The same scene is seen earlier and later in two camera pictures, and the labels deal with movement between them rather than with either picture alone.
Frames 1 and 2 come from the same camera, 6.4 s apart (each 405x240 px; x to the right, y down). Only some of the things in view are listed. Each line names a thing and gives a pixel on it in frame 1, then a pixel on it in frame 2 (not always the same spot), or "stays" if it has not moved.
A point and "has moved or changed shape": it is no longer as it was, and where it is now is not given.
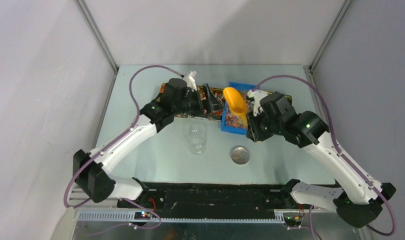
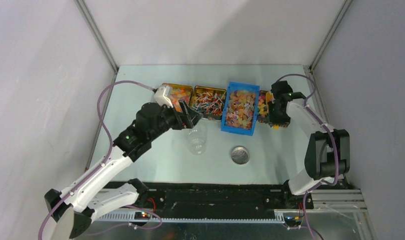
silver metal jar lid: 240,155 stays
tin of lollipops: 217,99 stays
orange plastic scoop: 236,103 has moved or changed shape
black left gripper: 199,110 to 193,117
